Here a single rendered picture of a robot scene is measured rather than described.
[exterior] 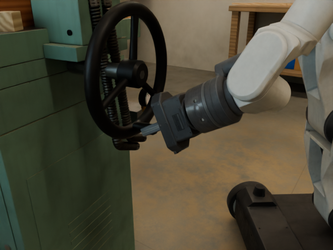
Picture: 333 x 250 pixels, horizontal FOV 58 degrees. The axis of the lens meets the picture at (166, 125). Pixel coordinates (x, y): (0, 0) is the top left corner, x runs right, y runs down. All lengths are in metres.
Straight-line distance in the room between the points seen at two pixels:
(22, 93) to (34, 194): 0.24
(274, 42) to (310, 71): 0.56
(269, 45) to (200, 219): 1.13
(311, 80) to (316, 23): 0.54
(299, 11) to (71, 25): 0.43
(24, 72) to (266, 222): 0.95
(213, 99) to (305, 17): 0.18
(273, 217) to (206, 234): 0.32
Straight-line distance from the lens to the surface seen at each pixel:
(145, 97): 0.95
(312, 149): 1.13
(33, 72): 0.71
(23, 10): 0.78
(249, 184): 1.41
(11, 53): 0.67
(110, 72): 0.68
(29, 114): 0.71
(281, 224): 1.24
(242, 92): 0.47
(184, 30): 4.30
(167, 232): 1.42
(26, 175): 0.75
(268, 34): 0.48
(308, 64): 1.01
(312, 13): 0.50
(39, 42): 0.71
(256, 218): 1.24
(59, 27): 0.70
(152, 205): 1.56
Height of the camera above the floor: 0.97
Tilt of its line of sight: 24 degrees down
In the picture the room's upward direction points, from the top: straight up
